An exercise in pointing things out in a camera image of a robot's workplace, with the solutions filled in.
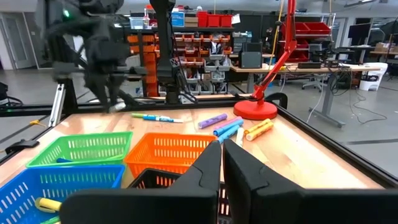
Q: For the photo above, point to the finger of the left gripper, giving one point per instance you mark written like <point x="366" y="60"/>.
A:
<point x="101" y="91"/>
<point x="116" y="88"/>

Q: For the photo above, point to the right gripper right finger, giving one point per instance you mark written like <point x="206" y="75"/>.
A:
<point x="280" y="205"/>

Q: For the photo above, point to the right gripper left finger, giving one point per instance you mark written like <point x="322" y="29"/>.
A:
<point x="192" y="199"/>

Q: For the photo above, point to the orange thick highlighter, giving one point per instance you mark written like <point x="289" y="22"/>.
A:
<point x="260" y="131"/>
<point x="257" y="126"/>

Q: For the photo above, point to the pale yellow thick highlighter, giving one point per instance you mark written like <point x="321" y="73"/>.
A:
<point x="240" y="135"/>

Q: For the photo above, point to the purple thick highlighter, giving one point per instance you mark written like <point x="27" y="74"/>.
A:
<point x="213" y="120"/>

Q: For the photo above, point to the pink thick highlighter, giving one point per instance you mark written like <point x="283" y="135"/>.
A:
<point x="228" y="122"/>

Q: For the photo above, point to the yellow slim highlighter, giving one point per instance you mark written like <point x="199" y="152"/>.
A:
<point x="51" y="204"/>

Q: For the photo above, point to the green slim highlighter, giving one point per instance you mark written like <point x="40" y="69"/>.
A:
<point x="51" y="220"/>

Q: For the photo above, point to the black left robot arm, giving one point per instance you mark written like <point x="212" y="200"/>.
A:
<point x="164" y="37"/>

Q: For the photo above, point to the orange plastic basket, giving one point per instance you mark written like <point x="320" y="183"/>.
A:
<point x="168" y="161"/>

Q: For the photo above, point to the silver aluminium strut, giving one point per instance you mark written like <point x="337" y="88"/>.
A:
<point x="57" y="104"/>

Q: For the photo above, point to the green plastic basket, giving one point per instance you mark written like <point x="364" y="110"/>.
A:
<point x="77" y="135"/>

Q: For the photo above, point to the clear plastic box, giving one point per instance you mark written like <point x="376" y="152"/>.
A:
<point x="138" y="22"/>

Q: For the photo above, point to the black plastic basket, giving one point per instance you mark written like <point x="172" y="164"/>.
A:
<point x="146" y="177"/>

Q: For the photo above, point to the blue carton box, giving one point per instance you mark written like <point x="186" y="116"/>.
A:
<point x="178" y="18"/>

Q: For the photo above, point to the blue plastic basket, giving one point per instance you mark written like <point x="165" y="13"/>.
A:
<point x="62" y="169"/>

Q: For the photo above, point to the shelf rack with bins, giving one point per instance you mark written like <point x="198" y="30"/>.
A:
<point x="192" y="46"/>

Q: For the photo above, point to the black table clamp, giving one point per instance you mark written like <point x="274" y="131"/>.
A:
<point x="21" y="144"/>

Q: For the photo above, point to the red desk lamp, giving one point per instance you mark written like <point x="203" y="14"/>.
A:
<point x="255" y="110"/>

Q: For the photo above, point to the red storage bin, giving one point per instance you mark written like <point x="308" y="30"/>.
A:
<point x="202" y="19"/>
<point x="213" y="20"/>
<point x="226" y="20"/>

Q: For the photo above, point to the black C clamp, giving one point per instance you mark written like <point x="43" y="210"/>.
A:
<point x="281" y="97"/>

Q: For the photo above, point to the grey swivel chair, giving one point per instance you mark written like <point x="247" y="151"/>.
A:
<point x="314" y="82"/>

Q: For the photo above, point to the black cube box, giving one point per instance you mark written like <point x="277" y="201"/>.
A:
<point x="250" y="59"/>

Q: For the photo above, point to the long wooden table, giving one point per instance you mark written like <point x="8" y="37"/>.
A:
<point x="311" y="69"/>

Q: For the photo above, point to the flat black device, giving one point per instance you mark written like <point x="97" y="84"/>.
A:
<point x="309" y="65"/>

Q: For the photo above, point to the white waste bin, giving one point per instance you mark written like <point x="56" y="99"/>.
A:
<point x="373" y="77"/>

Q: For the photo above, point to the red bin rack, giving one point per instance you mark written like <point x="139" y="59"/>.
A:
<point x="317" y="28"/>

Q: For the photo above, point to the brown cardboard box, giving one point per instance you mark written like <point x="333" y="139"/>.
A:
<point x="384" y="46"/>

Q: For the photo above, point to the black monitor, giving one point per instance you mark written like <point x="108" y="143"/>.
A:
<point x="357" y="31"/>

